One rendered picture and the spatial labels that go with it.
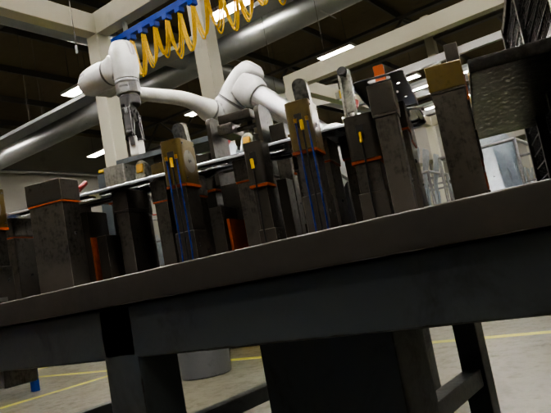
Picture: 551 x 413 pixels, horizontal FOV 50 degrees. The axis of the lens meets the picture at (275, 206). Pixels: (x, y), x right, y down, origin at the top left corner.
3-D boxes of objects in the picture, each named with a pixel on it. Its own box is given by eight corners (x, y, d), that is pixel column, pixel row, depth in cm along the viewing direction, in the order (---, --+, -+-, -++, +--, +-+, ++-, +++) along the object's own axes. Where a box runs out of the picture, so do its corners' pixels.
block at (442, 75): (457, 224, 130) (423, 68, 134) (459, 224, 137) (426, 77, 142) (496, 216, 127) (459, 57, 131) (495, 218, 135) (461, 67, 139)
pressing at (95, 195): (-30, 224, 182) (-31, 219, 182) (23, 224, 203) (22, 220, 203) (419, 106, 139) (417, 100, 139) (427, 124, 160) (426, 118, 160)
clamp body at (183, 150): (173, 279, 143) (150, 141, 147) (195, 277, 155) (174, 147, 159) (197, 275, 141) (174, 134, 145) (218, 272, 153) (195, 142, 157)
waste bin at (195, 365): (161, 383, 460) (146, 291, 468) (205, 369, 501) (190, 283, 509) (208, 381, 431) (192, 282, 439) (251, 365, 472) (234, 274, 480)
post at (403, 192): (395, 232, 111) (365, 85, 114) (399, 233, 116) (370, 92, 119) (422, 227, 109) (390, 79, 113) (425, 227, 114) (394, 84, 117)
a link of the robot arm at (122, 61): (147, 79, 220) (123, 90, 227) (141, 39, 222) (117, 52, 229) (125, 73, 211) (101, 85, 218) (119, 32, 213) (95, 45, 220)
